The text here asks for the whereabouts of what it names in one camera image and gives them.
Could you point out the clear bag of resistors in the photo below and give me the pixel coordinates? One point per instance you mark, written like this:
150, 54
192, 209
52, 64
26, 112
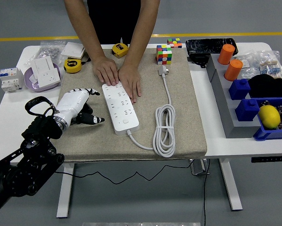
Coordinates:
271, 66

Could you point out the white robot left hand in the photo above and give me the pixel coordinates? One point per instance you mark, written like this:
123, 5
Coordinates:
71, 101

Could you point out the white table leg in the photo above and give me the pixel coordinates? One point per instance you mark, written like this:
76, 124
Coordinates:
232, 188
65, 193

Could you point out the round yellow-black tape measure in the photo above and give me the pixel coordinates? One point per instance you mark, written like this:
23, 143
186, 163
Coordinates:
72, 66

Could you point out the person's left hand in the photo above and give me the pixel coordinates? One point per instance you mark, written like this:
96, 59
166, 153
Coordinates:
131, 80

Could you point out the white power strip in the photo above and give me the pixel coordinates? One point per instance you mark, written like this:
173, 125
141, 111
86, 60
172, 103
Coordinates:
122, 113

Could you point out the grey stepped block stand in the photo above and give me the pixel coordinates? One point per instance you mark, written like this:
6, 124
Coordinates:
228, 113

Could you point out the black cloth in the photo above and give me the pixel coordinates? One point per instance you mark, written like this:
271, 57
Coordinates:
268, 86

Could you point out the black plastic tray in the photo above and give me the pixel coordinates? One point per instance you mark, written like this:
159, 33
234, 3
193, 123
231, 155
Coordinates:
204, 46

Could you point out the blue block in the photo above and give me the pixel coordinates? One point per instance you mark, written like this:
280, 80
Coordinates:
247, 110
239, 89

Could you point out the clear bag of white parts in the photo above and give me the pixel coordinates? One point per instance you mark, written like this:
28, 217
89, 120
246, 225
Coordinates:
247, 62

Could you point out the person's left forearm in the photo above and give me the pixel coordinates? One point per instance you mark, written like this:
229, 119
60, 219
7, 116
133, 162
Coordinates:
140, 30

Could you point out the blue plastic bin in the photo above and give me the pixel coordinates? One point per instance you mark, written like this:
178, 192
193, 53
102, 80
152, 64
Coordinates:
272, 134

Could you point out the square yellow tape measure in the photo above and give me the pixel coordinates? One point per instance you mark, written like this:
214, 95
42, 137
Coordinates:
119, 50

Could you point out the grey-brown mat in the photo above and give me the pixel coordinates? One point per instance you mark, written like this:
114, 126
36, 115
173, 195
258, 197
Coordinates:
96, 141

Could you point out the person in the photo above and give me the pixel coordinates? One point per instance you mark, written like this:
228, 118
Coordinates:
112, 18

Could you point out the black box device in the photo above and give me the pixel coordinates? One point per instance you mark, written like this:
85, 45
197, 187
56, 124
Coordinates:
198, 60

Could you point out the white circuit breaker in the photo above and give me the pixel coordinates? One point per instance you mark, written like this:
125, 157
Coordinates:
11, 80

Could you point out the silver box under table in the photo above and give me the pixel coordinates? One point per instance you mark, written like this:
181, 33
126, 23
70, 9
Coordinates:
198, 167

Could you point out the yellow lemon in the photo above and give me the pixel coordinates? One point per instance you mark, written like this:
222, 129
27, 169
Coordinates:
269, 117

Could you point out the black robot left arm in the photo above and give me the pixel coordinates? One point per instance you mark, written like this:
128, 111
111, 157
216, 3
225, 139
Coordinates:
37, 131

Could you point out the white wall socket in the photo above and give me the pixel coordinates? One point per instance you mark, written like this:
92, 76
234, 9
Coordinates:
49, 78

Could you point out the white flat switch plate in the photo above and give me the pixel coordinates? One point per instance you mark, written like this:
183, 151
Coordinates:
72, 49

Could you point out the orange cylinder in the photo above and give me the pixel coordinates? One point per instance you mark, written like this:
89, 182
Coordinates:
233, 70
226, 54

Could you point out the person's right forearm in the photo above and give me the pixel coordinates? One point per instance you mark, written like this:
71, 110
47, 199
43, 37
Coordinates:
84, 28

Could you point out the person's right hand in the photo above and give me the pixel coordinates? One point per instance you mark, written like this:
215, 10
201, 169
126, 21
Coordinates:
106, 69

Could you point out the black table control panel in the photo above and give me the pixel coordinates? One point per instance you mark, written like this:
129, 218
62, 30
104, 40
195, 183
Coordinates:
269, 159

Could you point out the clear bag of metal parts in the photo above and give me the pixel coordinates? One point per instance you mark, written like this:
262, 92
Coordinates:
46, 51

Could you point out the large colourful puzzle cube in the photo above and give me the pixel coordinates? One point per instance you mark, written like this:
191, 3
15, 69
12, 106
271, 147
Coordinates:
164, 55

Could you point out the white switch panel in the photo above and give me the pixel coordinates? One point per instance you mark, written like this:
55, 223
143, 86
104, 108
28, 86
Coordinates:
43, 64

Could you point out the small colourful puzzle cube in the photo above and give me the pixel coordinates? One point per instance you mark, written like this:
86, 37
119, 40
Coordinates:
174, 43

